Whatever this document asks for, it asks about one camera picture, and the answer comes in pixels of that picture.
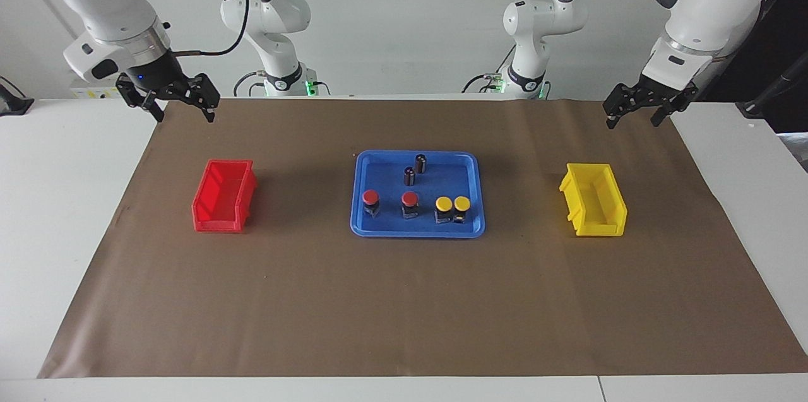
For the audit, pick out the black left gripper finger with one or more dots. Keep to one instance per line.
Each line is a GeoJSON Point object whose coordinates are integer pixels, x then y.
{"type": "Point", "coordinates": [685, 99]}
{"type": "Point", "coordinates": [622, 101]}

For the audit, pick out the black cylindrical capacitor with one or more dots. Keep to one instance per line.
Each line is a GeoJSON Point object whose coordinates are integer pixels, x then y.
{"type": "Point", "coordinates": [409, 178]}
{"type": "Point", "coordinates": [420, 165]}

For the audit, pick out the blue plastic tray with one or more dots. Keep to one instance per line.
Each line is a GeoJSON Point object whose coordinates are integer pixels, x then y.
{"type": "Point", "coordinates": [388, 187]}

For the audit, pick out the black clamp base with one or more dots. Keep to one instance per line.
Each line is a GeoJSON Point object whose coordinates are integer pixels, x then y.
{"type": "Point", "coordinates": [12, 105]}

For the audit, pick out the brown paper mat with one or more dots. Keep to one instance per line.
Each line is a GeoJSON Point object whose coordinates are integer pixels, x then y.
{"type": "Point", "coordinates": [404, 301]}

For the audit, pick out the white wall socket strip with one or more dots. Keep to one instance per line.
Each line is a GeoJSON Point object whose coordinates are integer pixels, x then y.
{"type": "Point", "coordinates": [95, 93]}

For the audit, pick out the black partition panel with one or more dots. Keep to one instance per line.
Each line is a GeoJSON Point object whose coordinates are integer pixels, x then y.
{"type": "Point", "coordinates": [783, 42]}

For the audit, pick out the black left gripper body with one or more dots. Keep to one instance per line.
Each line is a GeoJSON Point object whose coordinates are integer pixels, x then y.
{"type": "Point", "coordinates": [659, 98]}

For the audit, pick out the yellow plastic bin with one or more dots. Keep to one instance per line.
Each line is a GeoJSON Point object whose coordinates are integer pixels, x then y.
{"type": "Point", "coordinates": [600, 228]}

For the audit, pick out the red push button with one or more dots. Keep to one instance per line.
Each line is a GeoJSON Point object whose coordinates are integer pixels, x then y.
{"type": "Point", "coordinates": [370, 197]}
{"type": "Point", "coordinates": [409, 199]}

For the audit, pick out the red plastic bin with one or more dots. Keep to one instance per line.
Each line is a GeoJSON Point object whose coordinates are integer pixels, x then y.
{"type": "Point", "coordinates": [218, 225]}

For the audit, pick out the black stand pole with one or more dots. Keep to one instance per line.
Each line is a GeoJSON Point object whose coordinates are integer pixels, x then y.
{"type": "Point", "coordinates": [767, 99]}

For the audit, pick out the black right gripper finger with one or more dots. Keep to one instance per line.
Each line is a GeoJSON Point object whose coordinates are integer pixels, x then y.
{"type": "Point", "coordinates": [136, 94]}
{"type": "Point", "coordinates": [205, 94]}

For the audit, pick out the yellow push button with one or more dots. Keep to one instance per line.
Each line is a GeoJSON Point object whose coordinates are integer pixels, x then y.
{"type": "Point", "coordinates": [444, 204]}
{"type": "Point", "coordinates": [463, 203]}

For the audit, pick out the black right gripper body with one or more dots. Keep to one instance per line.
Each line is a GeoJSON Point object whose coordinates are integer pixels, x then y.
{"type": "Point", "coordinates": [158, 74]}

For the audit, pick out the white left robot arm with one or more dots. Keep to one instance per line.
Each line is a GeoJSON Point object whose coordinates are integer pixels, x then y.
{"type": "Point", "coordinates": [707, 4]}

